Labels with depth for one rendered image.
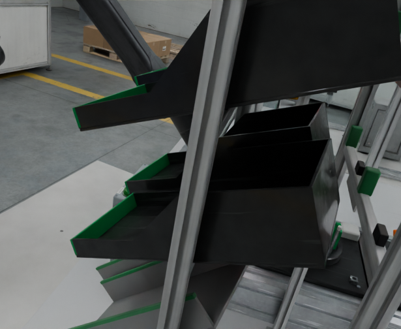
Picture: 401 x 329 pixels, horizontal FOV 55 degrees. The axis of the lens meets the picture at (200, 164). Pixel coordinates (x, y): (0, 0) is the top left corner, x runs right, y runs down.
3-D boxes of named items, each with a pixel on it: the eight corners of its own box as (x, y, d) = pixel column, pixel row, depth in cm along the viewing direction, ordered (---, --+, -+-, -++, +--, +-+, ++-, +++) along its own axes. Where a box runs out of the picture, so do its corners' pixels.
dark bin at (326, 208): (75, 258, 44) (55, 200, 42) (137, 207, 55) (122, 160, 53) (325, 269, 32) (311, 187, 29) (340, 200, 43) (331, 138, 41)
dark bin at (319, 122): (128, 196, 58) (114, 150, 56) (169, 165, 69) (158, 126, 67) (319, 187, 45) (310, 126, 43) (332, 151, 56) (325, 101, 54)
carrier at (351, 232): (253, 269, 83) (268, 222, 78) (264, 212, 105) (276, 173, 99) (366, 303, 80) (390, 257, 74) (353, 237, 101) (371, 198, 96)
